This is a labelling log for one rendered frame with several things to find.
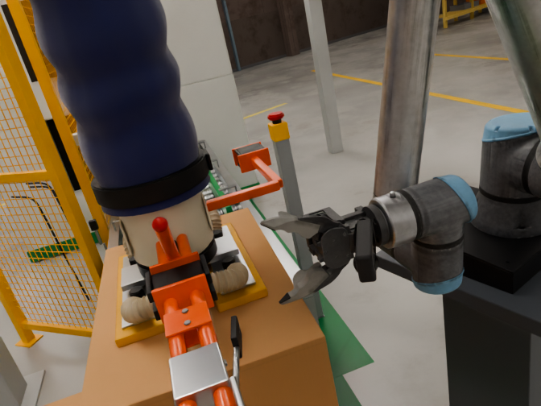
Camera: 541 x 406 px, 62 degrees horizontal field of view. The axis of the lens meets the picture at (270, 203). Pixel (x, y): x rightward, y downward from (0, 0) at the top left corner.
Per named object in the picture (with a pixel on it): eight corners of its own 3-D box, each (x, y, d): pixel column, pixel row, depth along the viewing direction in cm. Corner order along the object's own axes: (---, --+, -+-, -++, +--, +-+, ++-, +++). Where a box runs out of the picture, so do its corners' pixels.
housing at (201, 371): (175, 387, 56) (165, 358, 54) (228, 366, 57) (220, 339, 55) (181, 431, 50) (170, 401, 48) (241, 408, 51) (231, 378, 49)
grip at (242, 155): (235, 165, 130) (231, 149, 128) (263, 157, 132) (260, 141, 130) (241, 173, 122) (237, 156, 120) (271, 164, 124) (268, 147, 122)
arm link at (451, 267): (431, 258, 94) (430, 207, 88) (475, 287, 84) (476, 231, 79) (394, 276, 91) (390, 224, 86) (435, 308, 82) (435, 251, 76)
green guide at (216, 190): (189, 148, 358) (186, 138, 355) (202, 145, 360) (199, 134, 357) (229, 224, 214) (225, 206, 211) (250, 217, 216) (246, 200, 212)
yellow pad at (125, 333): (120, 263, 112) (113, 246, 110) (160, 250, 114) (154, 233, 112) (117, 349, 81) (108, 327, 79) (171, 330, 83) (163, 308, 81)
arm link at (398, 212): (419, 250, 75) (414, 197, 71) (393, 259, 74) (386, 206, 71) (390, 229, 83) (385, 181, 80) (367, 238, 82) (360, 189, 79)
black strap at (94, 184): (101, 183, 98) (94, 166, 97) (204, 154, 103) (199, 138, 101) (93, 221, 78) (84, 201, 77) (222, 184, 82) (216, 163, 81)
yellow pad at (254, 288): (195, 239, 115) (189, 222, 113) (232, 228, 117) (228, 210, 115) (219, 313, 85) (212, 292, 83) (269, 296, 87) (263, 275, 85)
